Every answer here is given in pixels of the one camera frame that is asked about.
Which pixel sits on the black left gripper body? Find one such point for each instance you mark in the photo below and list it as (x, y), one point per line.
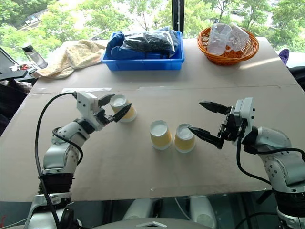
(104, 118)

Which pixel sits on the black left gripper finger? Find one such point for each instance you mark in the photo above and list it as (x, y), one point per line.
(122, 112)
(107, 99)

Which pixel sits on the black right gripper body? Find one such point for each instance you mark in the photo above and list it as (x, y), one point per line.
(232, 127)

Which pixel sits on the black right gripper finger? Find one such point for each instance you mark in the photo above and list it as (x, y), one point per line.
(207, 136)
(215, 107)

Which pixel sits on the yellow paper cup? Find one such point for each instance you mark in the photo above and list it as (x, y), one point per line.
(184, 142)
(126, 114)
(160, 136)

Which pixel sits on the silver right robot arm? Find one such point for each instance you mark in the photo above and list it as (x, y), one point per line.
(276, 143)

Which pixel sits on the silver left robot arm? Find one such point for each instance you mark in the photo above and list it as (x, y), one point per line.
(59, 152)

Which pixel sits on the clear tape strip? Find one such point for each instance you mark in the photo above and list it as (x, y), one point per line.
(85, 90)

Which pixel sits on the blue plastic bin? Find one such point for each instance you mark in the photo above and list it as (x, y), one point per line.
(143, 64)

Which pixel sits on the orange woven basket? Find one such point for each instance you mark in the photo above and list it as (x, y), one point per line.
(228, 58)

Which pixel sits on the blue cloth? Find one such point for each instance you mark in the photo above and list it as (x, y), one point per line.
(116, 48)

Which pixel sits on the cream towel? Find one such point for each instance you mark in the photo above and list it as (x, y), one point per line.
(71, 59)

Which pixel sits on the clear plastic measuring cup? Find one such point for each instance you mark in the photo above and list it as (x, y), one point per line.
(238, 38)
(216, 40)

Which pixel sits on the black items in clear bag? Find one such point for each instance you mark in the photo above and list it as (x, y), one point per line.
(147, 44)

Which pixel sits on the white rounded robot leg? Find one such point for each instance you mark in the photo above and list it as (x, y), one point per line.
(202, 211)
(137, 210)

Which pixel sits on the clear water bottle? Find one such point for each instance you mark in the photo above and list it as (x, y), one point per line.
(34, 56)

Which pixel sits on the purple object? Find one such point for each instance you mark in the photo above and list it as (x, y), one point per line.
(284, 56)

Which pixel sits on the black side desk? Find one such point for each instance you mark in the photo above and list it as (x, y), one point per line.
(12, 74)

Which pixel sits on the grey robot torso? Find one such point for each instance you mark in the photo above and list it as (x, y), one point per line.
(152, 223)

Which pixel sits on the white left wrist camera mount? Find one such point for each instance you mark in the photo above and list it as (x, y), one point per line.
(85, 102)

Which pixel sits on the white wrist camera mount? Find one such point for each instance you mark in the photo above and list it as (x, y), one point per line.
(247, 107)
(85, 102)

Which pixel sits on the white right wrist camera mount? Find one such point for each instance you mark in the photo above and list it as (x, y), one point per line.
(247, 107)

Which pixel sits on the black window frame post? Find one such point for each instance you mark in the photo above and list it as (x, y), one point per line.
(178, 16)

